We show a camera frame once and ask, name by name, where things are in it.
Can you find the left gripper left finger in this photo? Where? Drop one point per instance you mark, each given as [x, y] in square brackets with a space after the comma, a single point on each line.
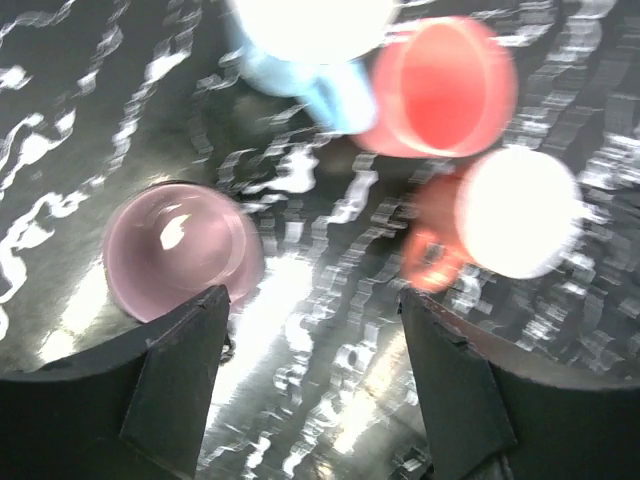
[133, 407]

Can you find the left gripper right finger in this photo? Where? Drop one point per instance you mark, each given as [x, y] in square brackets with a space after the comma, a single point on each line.
[495, 411]

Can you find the purple mug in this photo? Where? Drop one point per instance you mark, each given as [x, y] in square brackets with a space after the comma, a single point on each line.
[174, 240]

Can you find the orange floral mug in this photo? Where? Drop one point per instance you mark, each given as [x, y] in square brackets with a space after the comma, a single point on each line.
[515, 211]

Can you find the pink cup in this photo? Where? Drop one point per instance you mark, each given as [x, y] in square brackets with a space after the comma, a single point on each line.
[448, 89]

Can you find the blue faceted cup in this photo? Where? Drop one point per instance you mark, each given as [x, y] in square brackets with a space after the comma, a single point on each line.
[312, 50]

